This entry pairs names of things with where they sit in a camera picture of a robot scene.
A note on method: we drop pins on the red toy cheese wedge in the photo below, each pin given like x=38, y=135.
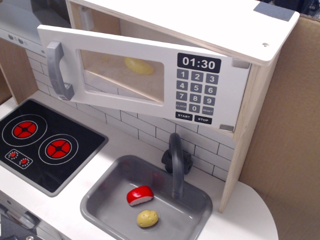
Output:
x=139, y=195

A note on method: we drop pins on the yellow toy potato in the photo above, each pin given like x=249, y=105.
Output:
x=147, y=218

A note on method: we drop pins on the black toy stove top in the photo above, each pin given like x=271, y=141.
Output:
x=44, y=148

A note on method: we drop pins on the silver oven handle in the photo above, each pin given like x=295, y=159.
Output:
x=25, y=219

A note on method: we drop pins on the white wooden microwave cabinet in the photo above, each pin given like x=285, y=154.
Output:
x=228, y=27

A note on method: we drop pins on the brown cardboard panel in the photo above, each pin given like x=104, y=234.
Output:
x=283, y=160

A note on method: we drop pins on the grey microwave door handle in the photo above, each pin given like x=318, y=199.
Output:
x=54, y=54

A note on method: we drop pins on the grey toy sink basin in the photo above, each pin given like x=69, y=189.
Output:
x=106, y=207

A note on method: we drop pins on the yellow toy banana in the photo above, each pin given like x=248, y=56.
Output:
x=138, y=66

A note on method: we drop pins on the white toy microwave door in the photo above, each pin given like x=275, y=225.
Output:
x=189, y=84

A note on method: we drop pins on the grey toy faucet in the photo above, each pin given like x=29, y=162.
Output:
x=178, y=163

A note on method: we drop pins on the grey tape patch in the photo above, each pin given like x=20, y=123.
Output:
x=274, y=11

